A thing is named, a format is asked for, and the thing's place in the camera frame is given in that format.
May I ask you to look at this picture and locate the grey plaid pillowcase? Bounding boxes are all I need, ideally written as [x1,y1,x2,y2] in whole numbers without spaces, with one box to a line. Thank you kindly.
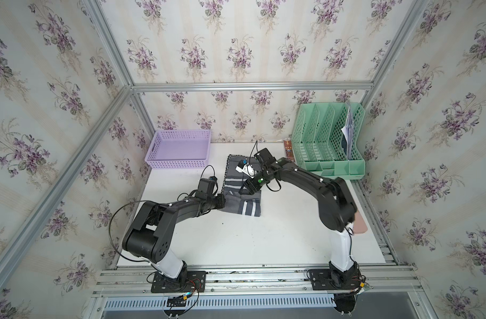
[220,154,261,217]

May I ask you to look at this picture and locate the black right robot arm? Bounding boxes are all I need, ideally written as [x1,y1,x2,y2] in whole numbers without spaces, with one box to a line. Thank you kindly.
[239,158,359,287]

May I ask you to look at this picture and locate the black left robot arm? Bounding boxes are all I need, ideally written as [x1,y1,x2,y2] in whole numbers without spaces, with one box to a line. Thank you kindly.
[122,194,226,283]

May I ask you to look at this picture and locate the small brown box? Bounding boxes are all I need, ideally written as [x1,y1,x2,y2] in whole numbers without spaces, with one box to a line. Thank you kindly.
[283,139,296,162]

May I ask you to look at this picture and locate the purple perforated plastic basket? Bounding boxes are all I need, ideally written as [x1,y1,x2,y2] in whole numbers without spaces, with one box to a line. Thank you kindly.
[144,130,212,170]

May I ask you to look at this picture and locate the green plastic file organizer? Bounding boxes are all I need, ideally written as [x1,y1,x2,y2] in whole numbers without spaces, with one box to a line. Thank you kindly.
[292,102,366,180]

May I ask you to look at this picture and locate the white papers in organizer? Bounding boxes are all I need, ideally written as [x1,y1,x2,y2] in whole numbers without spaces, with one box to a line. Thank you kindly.
[341,100,354,160]

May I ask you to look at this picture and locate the pink flat case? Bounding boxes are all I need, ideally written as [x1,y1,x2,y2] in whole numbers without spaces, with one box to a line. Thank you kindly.
[353,211,368,235]

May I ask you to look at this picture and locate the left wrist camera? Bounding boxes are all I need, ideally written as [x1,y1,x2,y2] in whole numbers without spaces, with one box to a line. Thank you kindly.
[196,176,218,198]

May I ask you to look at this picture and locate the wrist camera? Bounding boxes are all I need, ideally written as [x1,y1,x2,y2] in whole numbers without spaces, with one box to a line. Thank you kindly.
[254,148,276,168]
[196,176,218,198]

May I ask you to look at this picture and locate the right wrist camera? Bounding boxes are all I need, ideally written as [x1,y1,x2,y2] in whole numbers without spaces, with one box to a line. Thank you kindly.
[254,148,276,168]

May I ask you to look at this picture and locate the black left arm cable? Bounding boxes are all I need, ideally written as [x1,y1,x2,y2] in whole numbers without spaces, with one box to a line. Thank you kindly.
[108,200,156,264]

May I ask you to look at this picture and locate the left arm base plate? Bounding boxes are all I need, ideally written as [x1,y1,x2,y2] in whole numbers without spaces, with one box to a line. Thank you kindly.
[151,271,207,293]

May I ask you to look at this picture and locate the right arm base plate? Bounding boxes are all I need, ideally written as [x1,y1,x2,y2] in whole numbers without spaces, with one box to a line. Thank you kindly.
[307,267,365,291]

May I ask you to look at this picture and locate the aluminium rail frame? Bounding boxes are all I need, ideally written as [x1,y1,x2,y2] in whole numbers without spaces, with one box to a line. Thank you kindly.
[82,264,437,318]

